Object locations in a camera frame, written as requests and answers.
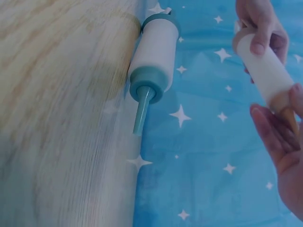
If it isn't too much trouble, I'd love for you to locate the teal handled lint roller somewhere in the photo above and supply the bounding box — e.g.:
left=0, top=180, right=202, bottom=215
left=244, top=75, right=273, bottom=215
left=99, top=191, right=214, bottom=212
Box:
left=129, top=12, right=182, bottom=138

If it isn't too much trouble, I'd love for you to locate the person's left hand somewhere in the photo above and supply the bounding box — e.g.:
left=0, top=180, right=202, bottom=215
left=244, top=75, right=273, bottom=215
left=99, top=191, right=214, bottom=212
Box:
left=235, top=0, right=290, bottom=84

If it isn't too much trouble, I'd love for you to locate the person's right hand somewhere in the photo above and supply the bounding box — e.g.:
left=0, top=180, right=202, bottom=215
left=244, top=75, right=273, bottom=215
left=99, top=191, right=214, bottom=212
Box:
left=250, top=83, right=303, bottom=215

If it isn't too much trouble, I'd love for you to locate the white lint roll refill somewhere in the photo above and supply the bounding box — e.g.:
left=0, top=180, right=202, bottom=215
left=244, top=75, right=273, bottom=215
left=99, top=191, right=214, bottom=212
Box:
left=232, top=19, right=300, bottom=136

